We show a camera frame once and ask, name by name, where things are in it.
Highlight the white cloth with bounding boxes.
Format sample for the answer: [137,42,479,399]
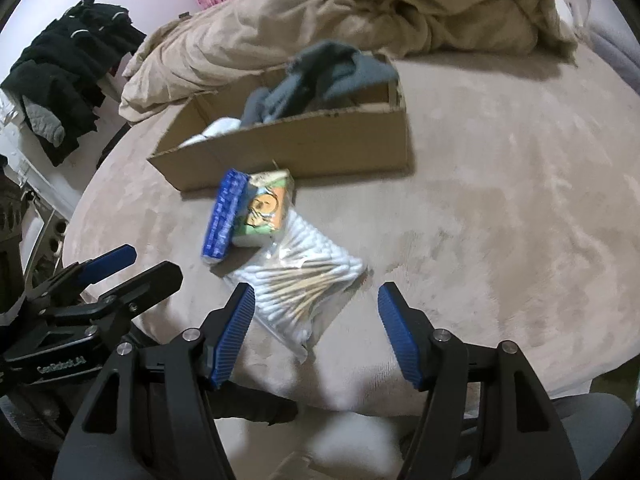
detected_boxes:
[177,116,246,150]

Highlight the blue packet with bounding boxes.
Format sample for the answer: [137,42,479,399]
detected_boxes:
[201,169,250,262]

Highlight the beige bed cover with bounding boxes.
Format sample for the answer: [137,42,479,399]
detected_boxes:
[62,55,640,417]

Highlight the person's grey trouser leg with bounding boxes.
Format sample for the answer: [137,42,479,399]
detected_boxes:
[465,392,633,480]

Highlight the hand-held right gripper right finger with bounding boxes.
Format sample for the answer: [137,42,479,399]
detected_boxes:
[377,282,583,480]

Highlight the grey cloth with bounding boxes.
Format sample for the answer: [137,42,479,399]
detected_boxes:
[240,40,401,128]

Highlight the beige blanket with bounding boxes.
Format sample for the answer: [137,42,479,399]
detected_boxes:
[119,0,581,123]

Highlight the orange and green tissue pack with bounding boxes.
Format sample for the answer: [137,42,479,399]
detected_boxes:
[231,169,296,248]

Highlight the clear bag of cotton swabs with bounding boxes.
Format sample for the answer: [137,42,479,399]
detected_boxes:
[222,210,371,363]

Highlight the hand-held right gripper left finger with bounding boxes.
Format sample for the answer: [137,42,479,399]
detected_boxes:
[52,282,257,480]

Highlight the grey bedding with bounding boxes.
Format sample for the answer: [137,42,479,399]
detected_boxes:
[550,0,640,93]

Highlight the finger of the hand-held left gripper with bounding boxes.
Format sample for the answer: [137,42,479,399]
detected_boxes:
[50,261,184,341]
[21,244,138,308]

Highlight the white furniture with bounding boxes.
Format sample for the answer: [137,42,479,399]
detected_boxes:
[0,95,101,271]

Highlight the brown cardboard box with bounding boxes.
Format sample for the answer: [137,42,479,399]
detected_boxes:
[146,51,417,192]

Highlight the black clothes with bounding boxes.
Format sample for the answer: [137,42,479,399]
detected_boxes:
[0,0,147,167]

